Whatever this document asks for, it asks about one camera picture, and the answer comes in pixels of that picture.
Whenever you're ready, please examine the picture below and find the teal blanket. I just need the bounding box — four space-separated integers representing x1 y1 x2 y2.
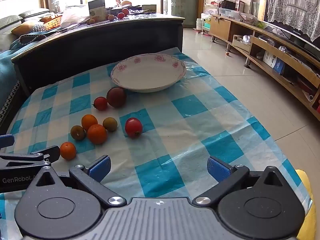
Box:
0 34 45 135

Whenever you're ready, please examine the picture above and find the dark patterned cushion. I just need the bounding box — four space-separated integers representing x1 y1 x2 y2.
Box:
30 24 48 33

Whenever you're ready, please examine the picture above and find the yellow cloth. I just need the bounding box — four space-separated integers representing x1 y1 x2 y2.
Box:
295 170 320 240

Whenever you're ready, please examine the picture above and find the large dark red tomato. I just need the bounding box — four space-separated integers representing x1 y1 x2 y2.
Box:
106 87 127 108

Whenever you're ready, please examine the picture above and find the orange woven basket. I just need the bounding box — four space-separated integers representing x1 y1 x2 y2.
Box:
42 15 63 29

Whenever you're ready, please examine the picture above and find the white floral plate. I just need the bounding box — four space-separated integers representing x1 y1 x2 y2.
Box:
110 53 187 93

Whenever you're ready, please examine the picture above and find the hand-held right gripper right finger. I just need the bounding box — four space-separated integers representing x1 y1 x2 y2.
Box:
192 156 293 207

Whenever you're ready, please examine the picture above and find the white storage rack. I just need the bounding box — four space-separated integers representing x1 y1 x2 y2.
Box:
204 0 220 28

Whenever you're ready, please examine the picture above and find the yellow cushion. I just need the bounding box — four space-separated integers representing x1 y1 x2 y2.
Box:
11 21 34 35

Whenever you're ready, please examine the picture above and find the blue checked tablecloth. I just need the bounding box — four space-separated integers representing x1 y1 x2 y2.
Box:
0 46 313 240

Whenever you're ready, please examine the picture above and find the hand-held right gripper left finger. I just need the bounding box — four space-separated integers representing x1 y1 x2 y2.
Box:
27 155 127 208

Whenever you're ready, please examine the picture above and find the frosted glass door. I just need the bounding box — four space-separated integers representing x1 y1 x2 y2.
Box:
171 0 205 28

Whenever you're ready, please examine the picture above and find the light leather sofa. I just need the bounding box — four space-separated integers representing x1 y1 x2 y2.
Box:
0 7 50 55

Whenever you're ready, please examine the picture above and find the wooden TV stand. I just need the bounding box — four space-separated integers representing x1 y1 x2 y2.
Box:
210 15 320 123

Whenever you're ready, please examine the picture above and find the bright red tomato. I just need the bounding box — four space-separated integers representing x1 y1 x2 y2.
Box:
125 117 143 138

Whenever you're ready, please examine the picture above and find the small brown-green fruit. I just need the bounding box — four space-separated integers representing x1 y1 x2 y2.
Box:
70 125 86 141
103 117 118 132

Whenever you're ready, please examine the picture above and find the white plastic bag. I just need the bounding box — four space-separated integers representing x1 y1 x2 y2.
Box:
60 5 90 28

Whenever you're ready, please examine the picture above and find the small orange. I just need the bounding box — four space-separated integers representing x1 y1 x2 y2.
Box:
87 124 108 145
81 114 98 131
60 142 77 161

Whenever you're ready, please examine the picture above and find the blue box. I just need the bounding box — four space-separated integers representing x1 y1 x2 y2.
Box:
272 57 285 74

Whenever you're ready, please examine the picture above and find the white box with dark print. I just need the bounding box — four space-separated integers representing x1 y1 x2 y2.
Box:
262 51 277 67

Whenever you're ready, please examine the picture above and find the white lace cloth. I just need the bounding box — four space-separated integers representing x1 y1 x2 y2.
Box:
266 0 320 42

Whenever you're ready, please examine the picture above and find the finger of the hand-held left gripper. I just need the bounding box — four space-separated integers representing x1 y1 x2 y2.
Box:
0 134 15 148
0 145 61 173

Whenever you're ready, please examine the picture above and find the paper bag with dark top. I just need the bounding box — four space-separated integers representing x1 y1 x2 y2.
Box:
88 0 107 22

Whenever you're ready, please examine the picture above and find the clear plastic storage box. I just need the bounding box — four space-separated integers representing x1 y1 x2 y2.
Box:
219 7 242 18

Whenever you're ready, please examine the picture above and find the black television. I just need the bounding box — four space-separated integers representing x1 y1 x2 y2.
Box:
262 0 320 58

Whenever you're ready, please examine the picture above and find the small red tomato with stem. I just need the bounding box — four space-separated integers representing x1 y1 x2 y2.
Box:
92 96 108 111

